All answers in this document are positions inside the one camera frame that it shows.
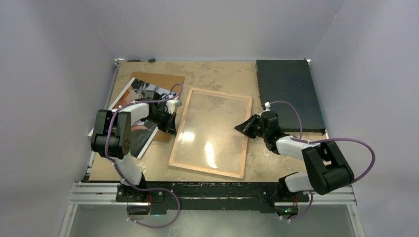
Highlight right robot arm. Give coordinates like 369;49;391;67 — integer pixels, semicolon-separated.
235;111;355;201

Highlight printed photo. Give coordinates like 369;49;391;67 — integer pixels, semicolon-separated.
89;78;177;158

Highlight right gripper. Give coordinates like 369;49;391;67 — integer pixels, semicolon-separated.
235;114;268;139

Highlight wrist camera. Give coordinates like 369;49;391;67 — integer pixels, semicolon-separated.
263;102;271;112
166;99;182;114

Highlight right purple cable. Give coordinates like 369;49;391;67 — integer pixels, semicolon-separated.
263;100;377;223

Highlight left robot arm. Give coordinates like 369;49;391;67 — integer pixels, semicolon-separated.
91;90;181;202

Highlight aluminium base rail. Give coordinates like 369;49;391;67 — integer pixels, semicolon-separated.
68;183;357;205

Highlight brown backing board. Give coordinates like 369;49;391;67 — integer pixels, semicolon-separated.
131;71;185;143

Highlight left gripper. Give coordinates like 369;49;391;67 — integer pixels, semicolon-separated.
144;109;177;136

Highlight black foam mat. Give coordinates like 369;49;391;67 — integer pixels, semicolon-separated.
255;59;326;133

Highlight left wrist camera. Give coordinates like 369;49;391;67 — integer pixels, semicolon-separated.
166;99;182;114

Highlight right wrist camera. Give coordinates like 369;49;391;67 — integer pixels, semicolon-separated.
263;102;271;112

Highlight picture frame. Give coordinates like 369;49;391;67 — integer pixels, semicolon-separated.
168;87;253;180

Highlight clear acrylic sheet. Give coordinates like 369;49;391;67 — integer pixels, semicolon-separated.
173;92;250;173

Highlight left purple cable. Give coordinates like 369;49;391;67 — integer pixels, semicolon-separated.
104;83;181;229

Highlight purple cable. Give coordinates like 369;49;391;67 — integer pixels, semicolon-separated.
263;100;377;223
104;83;181;229

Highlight black mounting plate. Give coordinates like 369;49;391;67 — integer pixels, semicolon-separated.
116;181;309;215

